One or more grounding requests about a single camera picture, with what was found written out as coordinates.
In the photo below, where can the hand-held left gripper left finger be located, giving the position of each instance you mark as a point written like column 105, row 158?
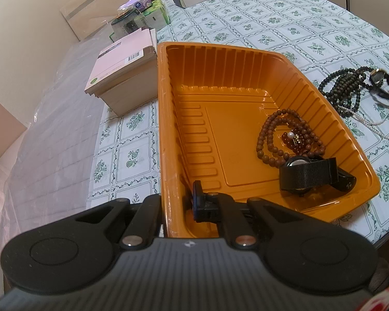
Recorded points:
column 149, row 209

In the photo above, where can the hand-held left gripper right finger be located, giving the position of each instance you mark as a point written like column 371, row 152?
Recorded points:
column 198, row 201

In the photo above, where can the orange plastic tray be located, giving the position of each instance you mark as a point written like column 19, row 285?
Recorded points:
column 220, row 103

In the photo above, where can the gold-rimmed black watch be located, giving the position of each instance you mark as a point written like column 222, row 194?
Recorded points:
column 377, row 76

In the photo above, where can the beige lidded box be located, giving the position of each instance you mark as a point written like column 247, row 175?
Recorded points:
column 129, row 84

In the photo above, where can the pink booklet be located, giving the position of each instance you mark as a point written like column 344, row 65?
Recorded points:
column 123, row 50

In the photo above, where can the white box with pink side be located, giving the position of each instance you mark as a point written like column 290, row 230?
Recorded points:
column 153, row 37

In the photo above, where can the glass jar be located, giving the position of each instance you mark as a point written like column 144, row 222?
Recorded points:
column 128, row 22

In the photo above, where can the green tissue pack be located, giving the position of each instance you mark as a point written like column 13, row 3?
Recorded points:
column 157, row 14

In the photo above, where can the green floral tablecloth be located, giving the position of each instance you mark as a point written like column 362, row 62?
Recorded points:
column 272, row 16

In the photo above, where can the beige wooden headboard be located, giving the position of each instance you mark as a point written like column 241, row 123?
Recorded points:
column 90, row 16

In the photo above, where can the white purple tissue pack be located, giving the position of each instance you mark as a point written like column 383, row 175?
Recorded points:
column 136, row 2

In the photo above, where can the red patterned white cloth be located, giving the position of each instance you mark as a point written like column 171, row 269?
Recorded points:
column 387, row 299

